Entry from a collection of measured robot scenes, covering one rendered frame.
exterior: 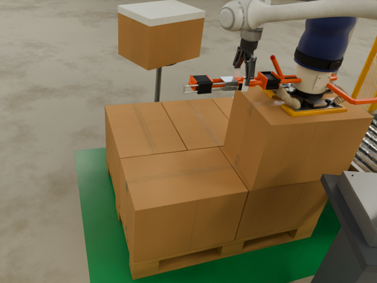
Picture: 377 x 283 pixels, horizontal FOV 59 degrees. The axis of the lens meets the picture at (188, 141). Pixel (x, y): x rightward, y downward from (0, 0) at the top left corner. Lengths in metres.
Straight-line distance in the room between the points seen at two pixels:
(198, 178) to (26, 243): 1.09
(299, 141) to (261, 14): 0.70
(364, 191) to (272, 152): 0.43
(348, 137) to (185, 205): 0.91
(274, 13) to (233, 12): 0.14
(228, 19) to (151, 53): 1.48
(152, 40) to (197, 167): 1.19
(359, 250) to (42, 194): 1.95
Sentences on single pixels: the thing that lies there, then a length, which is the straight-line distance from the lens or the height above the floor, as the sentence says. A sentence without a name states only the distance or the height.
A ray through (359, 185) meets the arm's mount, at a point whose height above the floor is 0.83.
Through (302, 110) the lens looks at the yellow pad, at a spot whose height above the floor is 0.97.
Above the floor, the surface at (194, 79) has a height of 1.10.
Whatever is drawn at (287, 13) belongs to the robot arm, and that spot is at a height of 1.45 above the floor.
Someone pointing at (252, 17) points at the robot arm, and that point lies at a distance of 1.30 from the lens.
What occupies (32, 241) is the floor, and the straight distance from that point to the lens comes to 2.27.
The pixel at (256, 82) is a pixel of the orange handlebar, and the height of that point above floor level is 1.08.
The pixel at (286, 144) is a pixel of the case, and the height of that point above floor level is 0.83.
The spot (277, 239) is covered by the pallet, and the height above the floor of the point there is 0.02.
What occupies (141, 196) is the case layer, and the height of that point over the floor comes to 0.54.
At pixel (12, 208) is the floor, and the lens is 2.49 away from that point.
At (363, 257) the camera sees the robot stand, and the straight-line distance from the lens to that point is 1.43.
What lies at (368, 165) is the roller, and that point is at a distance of 2.36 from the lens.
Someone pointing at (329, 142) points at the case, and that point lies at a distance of 1.86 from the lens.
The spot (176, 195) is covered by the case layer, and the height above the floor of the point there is 0.54.
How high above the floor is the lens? 1.71
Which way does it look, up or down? 35 degrees down
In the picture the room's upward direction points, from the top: 8 degrees clockwise
